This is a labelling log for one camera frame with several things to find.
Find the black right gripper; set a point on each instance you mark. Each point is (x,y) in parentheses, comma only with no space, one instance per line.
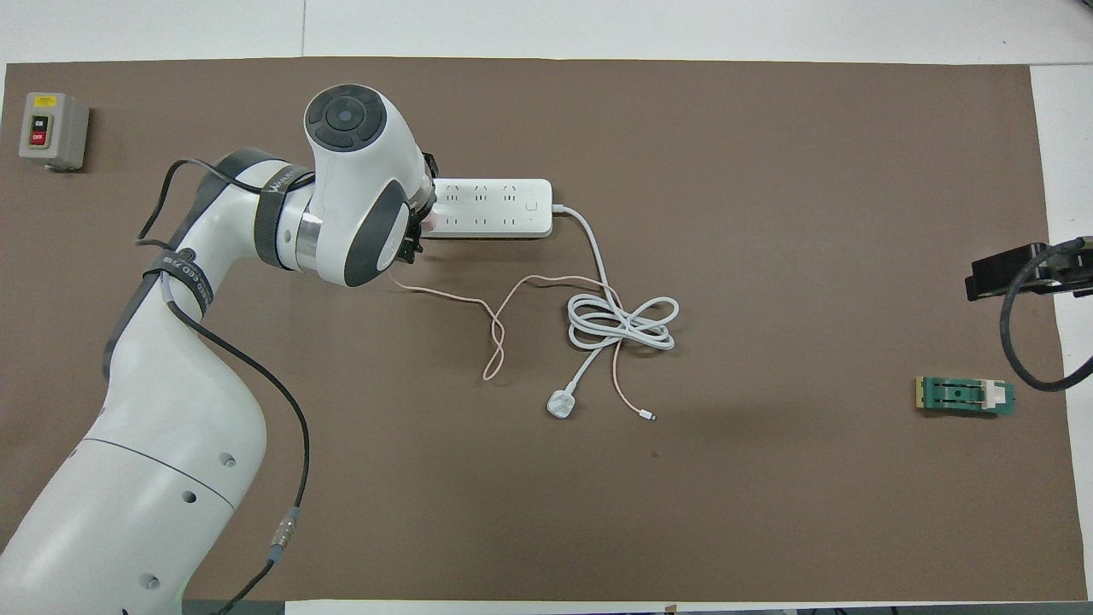
(1063,269)

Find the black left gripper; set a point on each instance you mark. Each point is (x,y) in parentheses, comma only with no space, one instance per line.
(429,196)

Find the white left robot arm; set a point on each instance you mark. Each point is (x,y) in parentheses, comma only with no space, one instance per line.
(171,410)

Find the white power strip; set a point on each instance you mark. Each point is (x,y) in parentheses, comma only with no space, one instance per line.
(495,207)

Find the brown table mat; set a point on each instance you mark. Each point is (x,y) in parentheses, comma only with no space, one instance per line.
(683,512)

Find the green knife switch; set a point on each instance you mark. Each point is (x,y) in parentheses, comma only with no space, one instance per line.
(961,396)

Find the grey push-button switch box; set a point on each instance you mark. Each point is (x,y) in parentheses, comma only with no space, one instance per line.
(53,130)

